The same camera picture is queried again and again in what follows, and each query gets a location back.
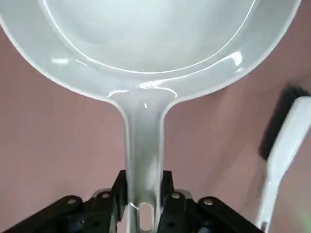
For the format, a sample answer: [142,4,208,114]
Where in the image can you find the pale grey plastic dustpan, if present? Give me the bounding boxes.
[0,0,300,233]

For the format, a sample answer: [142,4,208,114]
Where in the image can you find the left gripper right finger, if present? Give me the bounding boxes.
[157,170,262,233]

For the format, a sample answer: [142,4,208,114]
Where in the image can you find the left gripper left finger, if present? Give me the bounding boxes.
[4,170,129,233]

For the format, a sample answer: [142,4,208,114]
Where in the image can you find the white brush black bristles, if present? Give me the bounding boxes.
[255,83,311,233]

